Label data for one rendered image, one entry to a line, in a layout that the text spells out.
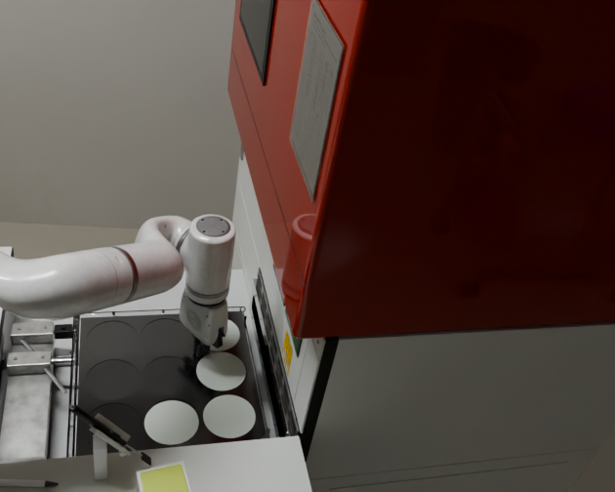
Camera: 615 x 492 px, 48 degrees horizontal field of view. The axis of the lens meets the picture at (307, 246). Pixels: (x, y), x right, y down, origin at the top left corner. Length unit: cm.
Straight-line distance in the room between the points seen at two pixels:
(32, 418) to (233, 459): 40
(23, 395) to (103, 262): 50
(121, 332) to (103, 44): 148
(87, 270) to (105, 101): 192
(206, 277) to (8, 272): 40
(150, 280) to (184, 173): 195
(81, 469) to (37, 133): 195
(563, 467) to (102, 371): 102
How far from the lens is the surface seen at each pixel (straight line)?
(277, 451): 127
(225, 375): 145
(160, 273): 111
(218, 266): 126
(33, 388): 147
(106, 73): 282
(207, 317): 135
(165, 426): 137
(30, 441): 139
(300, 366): 125
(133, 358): 147
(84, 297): 99
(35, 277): 98
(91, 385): 143
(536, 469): 167
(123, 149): 298
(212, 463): 125
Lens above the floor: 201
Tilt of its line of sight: 39 degrees down
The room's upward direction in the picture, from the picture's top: 12 degrees clockwise
